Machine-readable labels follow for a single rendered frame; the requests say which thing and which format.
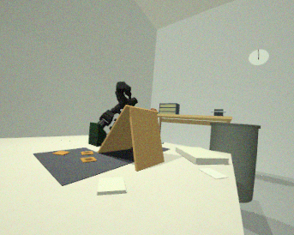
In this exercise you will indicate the pale beige rectangular box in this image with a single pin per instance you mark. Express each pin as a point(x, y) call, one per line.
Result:
point(201, 156)

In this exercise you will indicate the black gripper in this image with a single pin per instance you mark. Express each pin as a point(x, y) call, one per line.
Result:
point(122, 102)

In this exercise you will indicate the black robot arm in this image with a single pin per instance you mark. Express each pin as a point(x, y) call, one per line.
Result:
point(121, 89)

